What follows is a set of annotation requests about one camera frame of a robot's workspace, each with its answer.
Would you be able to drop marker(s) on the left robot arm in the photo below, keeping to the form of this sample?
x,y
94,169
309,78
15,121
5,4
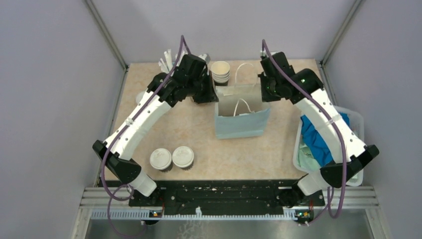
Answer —
x,y
190,77

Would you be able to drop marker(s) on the blue and white paper bag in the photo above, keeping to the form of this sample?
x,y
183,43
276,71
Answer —
x,y
240,111

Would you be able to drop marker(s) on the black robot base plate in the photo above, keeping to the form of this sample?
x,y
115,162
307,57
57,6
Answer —
x,y
218,197

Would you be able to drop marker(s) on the white plastic cup lid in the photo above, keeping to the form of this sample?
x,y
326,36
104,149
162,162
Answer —
x,y
160,158

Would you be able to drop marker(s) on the stack of paper cups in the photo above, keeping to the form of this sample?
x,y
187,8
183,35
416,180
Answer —
x,y
220,71

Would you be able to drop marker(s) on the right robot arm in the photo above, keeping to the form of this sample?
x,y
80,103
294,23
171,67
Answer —
x,y
305,90

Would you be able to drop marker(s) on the stack of white lids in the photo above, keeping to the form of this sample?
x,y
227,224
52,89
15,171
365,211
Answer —
x,y
139,98

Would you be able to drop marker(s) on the blue cloth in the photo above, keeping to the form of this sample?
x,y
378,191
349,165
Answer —
x,y
310,135

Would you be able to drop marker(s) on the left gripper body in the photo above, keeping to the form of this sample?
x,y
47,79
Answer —
x,y
202,89

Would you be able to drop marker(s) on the white plastic basket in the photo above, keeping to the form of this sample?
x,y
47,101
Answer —
x,y
353,119

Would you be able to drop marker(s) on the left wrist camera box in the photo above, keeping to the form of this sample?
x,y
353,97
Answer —
x,y
205,57

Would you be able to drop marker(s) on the light green cloth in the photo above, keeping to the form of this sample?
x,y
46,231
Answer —
x,y
312,158

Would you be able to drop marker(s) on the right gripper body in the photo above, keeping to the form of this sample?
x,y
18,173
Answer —
x,y
268,89

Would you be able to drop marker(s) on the white wrapped straws bundle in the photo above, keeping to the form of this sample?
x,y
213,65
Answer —
x,y
167,63

